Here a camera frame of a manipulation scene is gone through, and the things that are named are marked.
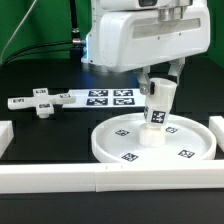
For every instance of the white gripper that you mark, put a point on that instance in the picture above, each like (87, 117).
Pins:
(131, 40)

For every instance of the white round table top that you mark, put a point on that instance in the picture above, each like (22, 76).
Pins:
(128, 139)

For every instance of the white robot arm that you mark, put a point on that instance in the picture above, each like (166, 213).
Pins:
(167, 10)

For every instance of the white marker sheet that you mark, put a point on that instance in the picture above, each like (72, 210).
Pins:
(106, 98)

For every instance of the white cross-shaped table base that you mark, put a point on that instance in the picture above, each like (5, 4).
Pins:
(42, 101)

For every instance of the white front rail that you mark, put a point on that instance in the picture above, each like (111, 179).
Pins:
(99, 177)

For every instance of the white left bracket block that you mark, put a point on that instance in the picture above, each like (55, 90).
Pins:
(6, 135)

